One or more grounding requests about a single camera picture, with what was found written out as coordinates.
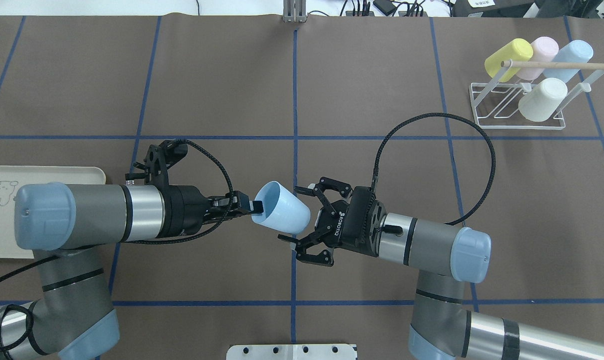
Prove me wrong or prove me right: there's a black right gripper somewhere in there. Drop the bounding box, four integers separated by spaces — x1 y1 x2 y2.
277 177 388 267

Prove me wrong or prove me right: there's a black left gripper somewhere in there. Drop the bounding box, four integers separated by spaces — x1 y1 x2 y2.
157 185 264 239

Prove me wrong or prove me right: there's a cream plastic cup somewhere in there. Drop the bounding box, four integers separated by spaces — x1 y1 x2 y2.
518 78 568 123

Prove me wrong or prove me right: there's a yellow plastic cup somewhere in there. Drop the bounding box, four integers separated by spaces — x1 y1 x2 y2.
484 38 534 78

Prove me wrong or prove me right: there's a pink plastic cup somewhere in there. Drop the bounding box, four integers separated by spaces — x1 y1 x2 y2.
516 36 559 83

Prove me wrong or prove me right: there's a light blue plastic cup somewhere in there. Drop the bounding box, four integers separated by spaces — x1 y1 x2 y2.
543 39 594 84

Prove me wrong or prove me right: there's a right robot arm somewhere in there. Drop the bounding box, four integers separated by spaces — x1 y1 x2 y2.
279 177 604 360

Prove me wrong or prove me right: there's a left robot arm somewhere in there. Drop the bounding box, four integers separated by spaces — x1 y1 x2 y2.
0 182 264 360

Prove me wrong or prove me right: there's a black power adapter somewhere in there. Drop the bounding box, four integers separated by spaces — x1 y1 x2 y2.
373 0 397 17

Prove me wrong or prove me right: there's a cream serving tray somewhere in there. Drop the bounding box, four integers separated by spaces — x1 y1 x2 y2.
0 165 106 259

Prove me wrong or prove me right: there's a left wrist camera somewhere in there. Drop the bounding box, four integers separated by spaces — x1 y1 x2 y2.
124 139 188 189

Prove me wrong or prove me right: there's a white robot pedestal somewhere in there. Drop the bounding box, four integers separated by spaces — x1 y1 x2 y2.
226 343 358 360

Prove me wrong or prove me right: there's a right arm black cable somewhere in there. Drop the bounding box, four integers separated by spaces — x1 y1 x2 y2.
369 113 497 227

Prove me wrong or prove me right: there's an aluminium frame post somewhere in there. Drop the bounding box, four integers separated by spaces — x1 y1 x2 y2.
283 0 308 24

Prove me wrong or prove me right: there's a white wire cup rack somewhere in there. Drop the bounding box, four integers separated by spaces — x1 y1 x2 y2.
468 59 604 131

